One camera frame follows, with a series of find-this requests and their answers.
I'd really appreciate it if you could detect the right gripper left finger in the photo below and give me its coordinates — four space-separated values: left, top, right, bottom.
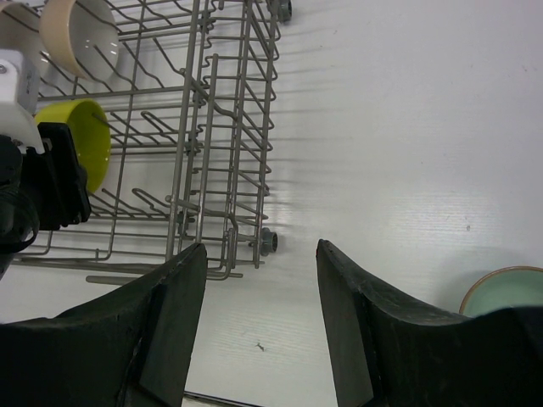
1 243 207 406

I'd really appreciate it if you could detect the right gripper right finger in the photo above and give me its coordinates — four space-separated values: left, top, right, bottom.
316 240 542 406

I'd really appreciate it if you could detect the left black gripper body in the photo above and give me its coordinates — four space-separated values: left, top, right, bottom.
1 122 91 275

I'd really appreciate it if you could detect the yellow-green plastic bowl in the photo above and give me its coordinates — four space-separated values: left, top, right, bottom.
35 99 111 193

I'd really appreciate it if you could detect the celadon green bowl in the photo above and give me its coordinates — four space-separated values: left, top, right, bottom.
459 266 542 317

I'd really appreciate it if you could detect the white bowl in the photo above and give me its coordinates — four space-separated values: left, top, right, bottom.
1 1 50 78
39 0 120 81

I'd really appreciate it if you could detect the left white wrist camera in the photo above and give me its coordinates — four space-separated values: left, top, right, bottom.
1 49 45 154

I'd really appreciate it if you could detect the grey wire dish rack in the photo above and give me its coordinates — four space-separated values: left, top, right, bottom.
15 1 292 285

